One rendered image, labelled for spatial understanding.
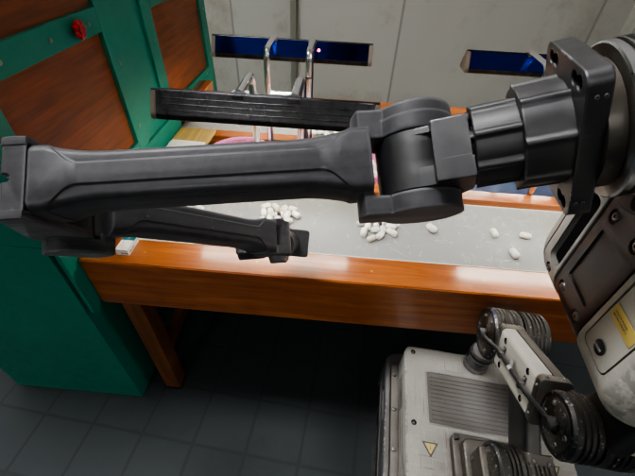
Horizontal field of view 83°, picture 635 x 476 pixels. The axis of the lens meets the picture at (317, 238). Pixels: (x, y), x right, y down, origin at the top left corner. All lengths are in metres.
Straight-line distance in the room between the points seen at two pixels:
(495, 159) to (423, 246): 0.83
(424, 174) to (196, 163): 0.20
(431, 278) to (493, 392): 0.40
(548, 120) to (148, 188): 0.32
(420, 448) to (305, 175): 0.89
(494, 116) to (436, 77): 2.70
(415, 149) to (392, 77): 2.67
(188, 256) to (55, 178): 0.70
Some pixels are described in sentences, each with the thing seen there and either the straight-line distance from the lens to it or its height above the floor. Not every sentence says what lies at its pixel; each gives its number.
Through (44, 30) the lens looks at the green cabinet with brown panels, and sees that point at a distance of 1.12.
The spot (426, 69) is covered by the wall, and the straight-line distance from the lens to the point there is 3.00.
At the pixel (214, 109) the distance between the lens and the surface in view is 1.07.
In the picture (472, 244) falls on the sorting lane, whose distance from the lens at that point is 1.21.
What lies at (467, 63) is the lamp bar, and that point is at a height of 1.07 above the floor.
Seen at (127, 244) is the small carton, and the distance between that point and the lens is 1.12.
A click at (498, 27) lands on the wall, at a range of 3.00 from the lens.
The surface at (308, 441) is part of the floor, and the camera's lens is 1.56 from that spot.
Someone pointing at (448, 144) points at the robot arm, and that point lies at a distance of 0.33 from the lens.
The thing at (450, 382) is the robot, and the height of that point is 0.48.
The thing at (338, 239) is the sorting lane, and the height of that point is 0.74.
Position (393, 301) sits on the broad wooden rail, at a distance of 1.02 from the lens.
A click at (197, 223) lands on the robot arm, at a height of 1.14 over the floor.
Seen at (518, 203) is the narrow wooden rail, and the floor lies 0.76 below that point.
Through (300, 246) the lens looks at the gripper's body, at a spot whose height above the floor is 0.87.
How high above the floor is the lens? 1.49
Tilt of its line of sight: 43 degrees down
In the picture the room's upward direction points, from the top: 3 degrees clockwise
